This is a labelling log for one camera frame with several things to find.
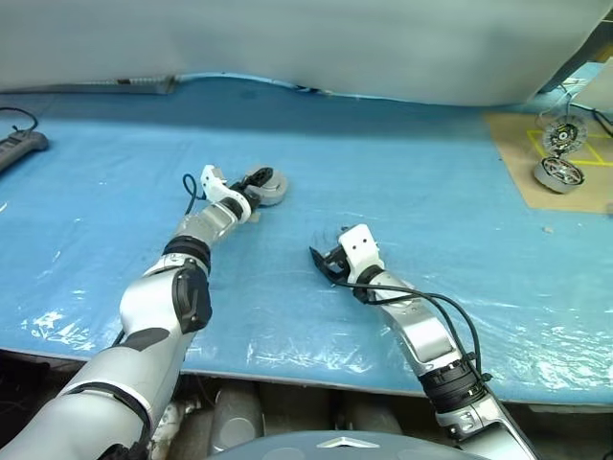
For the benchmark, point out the grey rounded cylinder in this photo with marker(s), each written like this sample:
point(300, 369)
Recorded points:
point(373, 414)
point(237, 412)

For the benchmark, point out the grey round metal disc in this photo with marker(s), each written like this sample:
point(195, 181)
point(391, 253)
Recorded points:
point(278, 186)

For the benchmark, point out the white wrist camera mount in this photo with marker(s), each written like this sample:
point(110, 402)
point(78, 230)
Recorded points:
point(215, 189)
point(359, 249)

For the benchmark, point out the metal gear on stand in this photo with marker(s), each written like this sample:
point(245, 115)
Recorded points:
point(565, 136)

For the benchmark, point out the silver spoked spare rotor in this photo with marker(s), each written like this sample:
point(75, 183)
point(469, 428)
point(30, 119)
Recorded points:
point(562, 171)

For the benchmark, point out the white backdrop cloth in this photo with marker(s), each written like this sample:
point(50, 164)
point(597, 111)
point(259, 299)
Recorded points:
point(287, 38)

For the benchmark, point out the grey robot torso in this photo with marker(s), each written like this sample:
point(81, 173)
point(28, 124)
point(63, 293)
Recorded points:
point(297, 450)

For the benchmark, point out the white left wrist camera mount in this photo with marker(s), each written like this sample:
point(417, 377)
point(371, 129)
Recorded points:
point(215, 189)

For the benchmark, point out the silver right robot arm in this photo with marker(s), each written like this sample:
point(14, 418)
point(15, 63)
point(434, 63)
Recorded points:
point(426, 335)

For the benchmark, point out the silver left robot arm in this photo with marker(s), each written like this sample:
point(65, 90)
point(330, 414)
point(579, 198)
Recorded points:
point(143, 297)

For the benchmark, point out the small beige tape scrap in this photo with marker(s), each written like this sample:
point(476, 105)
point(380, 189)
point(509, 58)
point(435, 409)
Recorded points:
point(256, 219)

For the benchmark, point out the brown cardboard sheet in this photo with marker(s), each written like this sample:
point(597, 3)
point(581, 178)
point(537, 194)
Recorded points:
point(517, 163)

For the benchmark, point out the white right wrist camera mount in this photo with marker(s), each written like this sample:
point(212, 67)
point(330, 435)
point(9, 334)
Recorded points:
point(359, 249)

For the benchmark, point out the grey power strip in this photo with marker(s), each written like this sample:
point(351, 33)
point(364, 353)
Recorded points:
point(24, 144)

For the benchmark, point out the silver motor housing copper windings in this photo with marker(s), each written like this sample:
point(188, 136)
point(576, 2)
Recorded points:
point(273, 200)

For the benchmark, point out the yellow tape square outline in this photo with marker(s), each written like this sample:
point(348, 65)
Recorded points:
point(535, 143)

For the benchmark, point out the long silver power strip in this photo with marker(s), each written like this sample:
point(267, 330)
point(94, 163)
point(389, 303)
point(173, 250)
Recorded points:
point(143, 86)

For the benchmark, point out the round metal bearing part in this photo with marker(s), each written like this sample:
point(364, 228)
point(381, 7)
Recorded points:
point(546, 183)

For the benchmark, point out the small grey scrap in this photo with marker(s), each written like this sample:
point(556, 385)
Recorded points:
point(548, 230)

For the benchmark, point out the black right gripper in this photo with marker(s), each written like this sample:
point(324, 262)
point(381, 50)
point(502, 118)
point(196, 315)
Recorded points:
point(341, 261)

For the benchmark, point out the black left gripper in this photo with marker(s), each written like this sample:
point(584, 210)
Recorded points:
point(242, 188)

